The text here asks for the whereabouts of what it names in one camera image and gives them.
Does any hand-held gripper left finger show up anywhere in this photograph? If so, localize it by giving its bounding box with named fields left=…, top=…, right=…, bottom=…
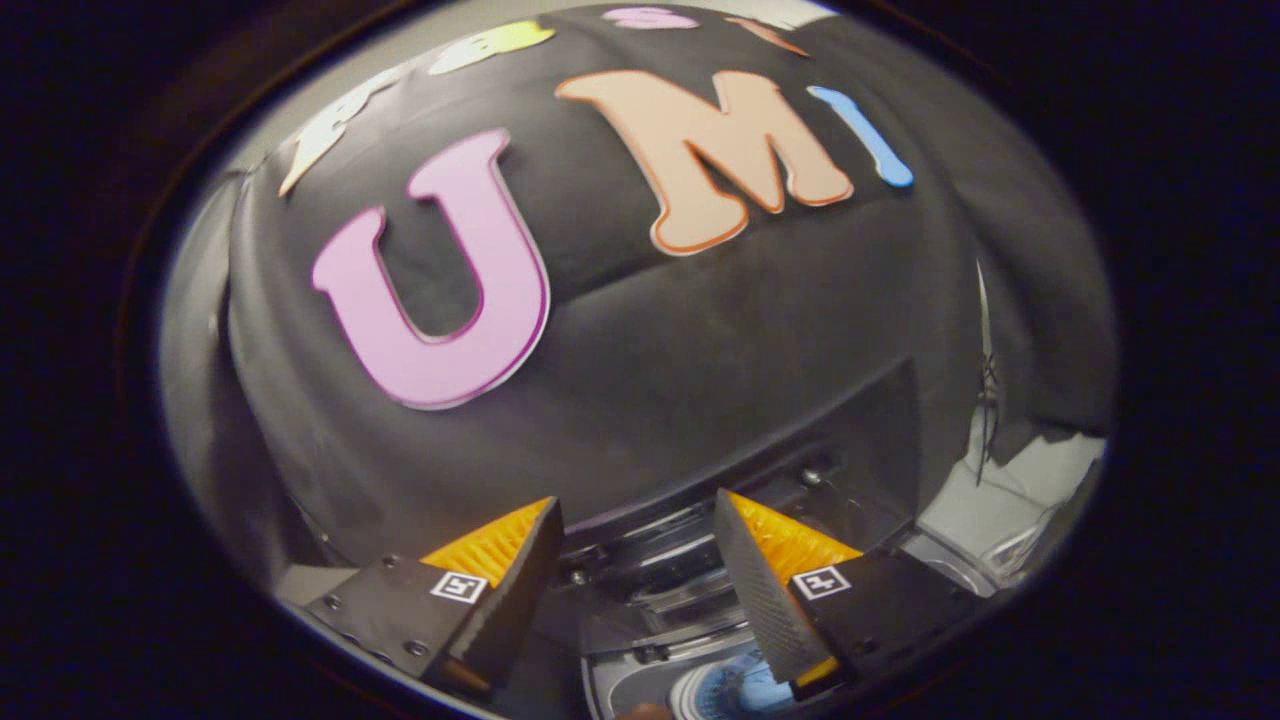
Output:
left=300, top=495, right=566, bottom=699

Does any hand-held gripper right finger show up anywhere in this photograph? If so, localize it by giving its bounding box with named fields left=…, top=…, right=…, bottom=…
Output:
left=712, top=488, right=986, bottom=701

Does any light blue button shirt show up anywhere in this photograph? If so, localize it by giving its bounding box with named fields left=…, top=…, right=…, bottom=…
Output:
left=695, top=655, right=801, bottom=716

